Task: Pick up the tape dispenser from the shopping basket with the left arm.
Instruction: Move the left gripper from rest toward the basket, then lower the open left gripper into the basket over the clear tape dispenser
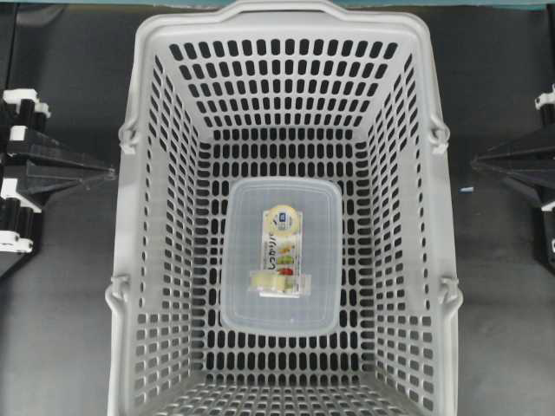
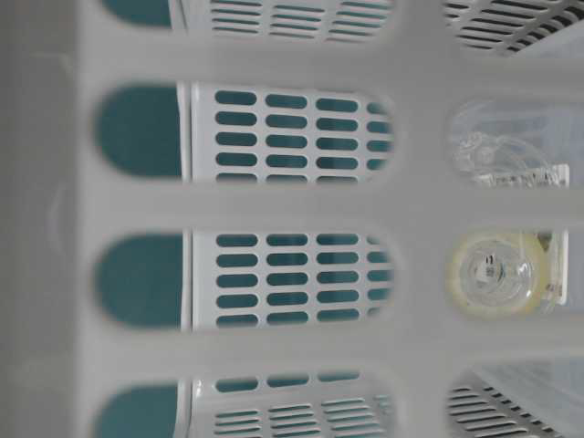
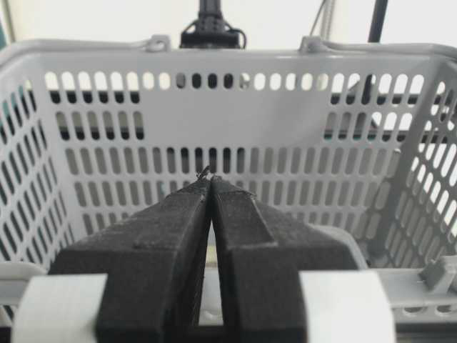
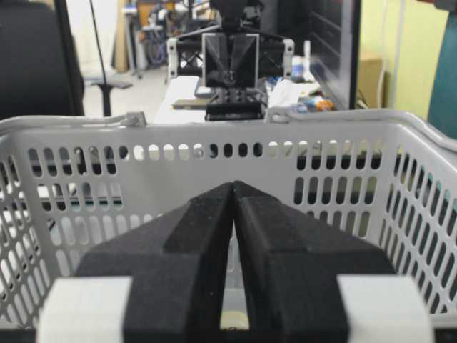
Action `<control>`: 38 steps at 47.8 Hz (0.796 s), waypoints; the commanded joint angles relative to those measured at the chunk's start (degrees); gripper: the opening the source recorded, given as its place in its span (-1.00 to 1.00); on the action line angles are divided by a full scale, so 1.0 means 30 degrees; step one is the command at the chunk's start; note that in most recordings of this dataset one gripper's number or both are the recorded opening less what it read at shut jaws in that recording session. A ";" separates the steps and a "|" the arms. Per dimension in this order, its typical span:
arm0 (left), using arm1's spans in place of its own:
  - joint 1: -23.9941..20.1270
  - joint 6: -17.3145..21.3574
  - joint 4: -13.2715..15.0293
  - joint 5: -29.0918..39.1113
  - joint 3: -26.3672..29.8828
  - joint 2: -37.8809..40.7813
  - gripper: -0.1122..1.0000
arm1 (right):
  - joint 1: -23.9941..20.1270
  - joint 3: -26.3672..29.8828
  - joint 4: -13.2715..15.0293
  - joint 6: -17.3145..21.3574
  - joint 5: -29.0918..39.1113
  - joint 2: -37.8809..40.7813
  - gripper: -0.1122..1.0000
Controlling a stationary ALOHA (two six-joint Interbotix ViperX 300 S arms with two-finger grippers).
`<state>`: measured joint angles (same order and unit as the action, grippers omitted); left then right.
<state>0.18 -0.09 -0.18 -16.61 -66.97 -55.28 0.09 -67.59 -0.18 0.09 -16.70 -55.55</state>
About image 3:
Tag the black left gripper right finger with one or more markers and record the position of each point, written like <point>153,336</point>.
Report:
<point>260,251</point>

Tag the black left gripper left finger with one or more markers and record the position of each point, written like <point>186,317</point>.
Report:
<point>154,262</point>

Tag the white plastic shopping basket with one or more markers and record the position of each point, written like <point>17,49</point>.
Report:
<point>361,137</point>

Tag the black tripod stand behind basket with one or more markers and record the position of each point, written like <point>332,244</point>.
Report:
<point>211,31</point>

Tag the black pole at right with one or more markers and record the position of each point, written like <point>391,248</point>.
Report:
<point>377,21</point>

